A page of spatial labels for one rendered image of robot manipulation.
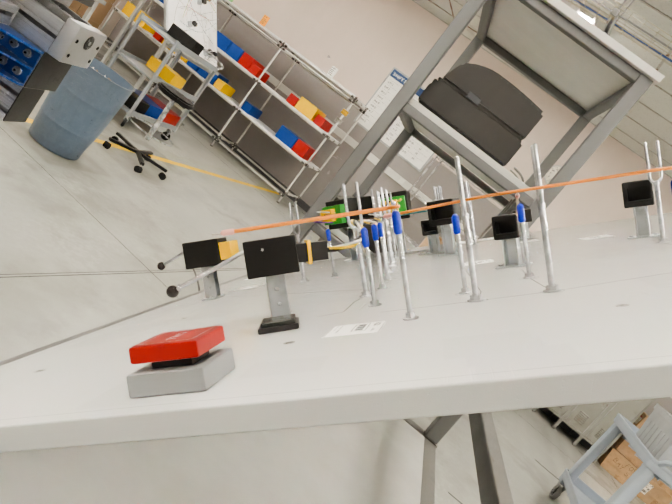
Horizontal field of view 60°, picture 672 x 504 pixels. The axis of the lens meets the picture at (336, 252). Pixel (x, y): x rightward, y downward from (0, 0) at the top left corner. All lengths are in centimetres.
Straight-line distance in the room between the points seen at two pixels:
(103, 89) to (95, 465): 351
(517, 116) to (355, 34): 746
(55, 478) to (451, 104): 129
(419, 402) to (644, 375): 12
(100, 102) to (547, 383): 396
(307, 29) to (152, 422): 900
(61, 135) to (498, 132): 318
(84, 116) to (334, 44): 549
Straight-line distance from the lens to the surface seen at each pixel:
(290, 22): 944
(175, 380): 41
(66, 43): 142
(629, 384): 34
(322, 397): 34
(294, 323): 57
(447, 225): 116
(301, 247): 62
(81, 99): 417
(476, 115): 164
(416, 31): 884
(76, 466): 76
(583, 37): 164
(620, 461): 825
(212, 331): 42
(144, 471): 81
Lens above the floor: 128
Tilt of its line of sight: 10 degrees down
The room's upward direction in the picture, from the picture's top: 38 degrees clockwise
